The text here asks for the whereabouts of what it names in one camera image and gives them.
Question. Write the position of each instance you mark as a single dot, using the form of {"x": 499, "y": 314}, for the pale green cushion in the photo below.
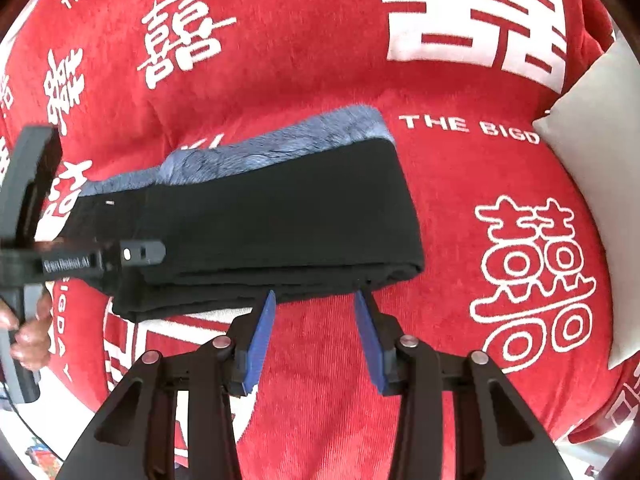
{"x": 600, "y": 160}

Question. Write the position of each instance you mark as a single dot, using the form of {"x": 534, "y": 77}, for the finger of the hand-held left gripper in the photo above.
{"x": 140, "y": 252}

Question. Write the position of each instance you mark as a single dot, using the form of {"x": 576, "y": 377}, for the black pants with blue trim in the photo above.
{"x": 280, "y": 220}

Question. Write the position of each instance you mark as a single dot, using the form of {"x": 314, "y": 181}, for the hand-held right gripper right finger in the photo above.
{"x": 372, "y": 345}

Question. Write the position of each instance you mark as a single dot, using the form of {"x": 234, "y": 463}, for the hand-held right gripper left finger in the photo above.
{"x": 257, "y": 345}

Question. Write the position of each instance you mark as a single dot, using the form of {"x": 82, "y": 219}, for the red printed blanket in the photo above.
{"x": 325, "y": 60}

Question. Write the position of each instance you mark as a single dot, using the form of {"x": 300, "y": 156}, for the person's left hand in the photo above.
{"x": 35, "y": 340}

